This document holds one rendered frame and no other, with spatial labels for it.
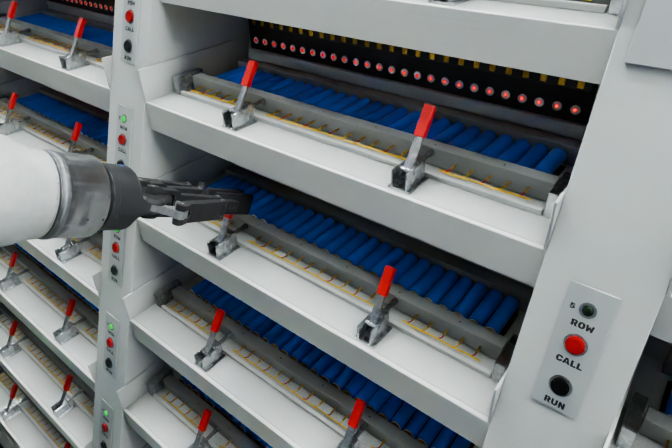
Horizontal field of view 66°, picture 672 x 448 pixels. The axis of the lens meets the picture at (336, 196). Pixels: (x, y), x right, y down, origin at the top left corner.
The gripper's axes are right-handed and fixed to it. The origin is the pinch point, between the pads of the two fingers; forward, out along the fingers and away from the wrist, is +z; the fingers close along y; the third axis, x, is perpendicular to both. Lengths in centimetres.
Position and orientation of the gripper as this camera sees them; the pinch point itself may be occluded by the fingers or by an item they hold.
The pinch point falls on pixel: (227, 201)
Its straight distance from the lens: 74.8
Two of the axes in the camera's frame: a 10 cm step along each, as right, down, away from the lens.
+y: 7.8, 3.2, -5.3
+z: 5.5, 0.4, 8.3
